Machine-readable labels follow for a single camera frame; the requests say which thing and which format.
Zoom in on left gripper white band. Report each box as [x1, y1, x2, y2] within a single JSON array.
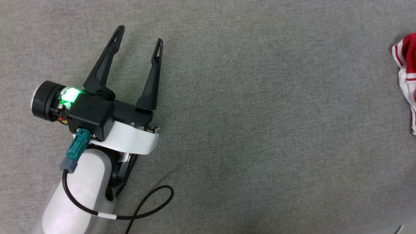
[[83, 25, 164, 156]]

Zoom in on red and white jersey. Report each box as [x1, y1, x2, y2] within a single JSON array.
[[391, 32, 416, 136]]

